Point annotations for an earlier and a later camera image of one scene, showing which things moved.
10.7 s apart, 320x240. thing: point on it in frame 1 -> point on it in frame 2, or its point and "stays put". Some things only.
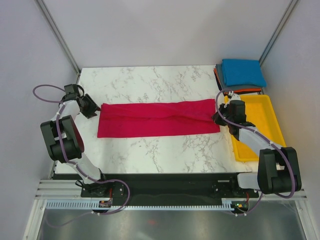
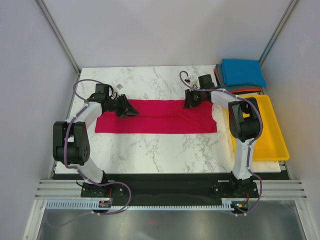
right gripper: [216, 118] -> [188, 102]
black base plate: [164, 186] stays put
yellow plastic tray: [259, 113] stays put
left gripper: [93, 108] -> [127, 110]
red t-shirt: [130, 119] stays put
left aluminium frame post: [50, 22] stays put
